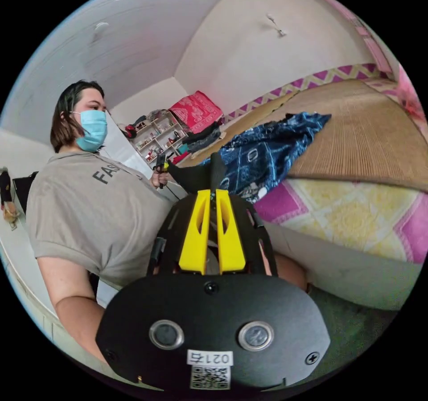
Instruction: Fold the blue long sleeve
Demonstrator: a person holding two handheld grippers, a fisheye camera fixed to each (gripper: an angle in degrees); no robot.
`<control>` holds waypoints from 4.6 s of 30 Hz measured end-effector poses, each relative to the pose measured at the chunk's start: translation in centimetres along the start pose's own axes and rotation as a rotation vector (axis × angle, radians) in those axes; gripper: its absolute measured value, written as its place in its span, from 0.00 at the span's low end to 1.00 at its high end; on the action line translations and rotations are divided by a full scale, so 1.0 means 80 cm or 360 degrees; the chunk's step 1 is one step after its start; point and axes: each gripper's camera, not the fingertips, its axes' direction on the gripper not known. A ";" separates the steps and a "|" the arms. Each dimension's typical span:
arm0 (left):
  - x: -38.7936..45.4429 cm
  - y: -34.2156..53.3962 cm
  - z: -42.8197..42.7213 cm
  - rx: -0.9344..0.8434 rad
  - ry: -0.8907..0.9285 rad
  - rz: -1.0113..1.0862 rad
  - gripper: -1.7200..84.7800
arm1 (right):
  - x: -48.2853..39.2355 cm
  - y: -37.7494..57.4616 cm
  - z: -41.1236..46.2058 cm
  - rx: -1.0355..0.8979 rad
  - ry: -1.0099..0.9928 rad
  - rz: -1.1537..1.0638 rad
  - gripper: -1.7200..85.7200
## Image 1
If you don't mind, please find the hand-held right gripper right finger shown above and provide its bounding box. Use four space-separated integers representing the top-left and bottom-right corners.
215 189 247 275

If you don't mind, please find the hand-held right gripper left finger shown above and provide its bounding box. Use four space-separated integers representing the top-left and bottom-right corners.
179 189 212 275

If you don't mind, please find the blue patterned long sleeve shirt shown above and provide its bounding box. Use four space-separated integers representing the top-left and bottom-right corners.
166 111 332 205

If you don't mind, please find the person's right forearm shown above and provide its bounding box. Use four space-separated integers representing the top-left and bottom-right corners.
55 295 111 365

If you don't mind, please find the person's right hand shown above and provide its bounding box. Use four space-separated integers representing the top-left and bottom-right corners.
259 246 308 292

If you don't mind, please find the white shelf with small items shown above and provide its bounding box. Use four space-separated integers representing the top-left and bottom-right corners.
129 110 189 165

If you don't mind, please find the pile of clothes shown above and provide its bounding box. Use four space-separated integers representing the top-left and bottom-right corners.
182 121 225 155

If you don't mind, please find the red patterned pillow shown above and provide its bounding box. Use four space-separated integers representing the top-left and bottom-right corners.
168 90 224 135

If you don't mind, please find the person's body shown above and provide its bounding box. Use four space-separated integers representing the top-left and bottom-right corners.
25 79 184 305

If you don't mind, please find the bed with woven mat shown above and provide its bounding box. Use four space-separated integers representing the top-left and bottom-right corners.
176 62 428 265

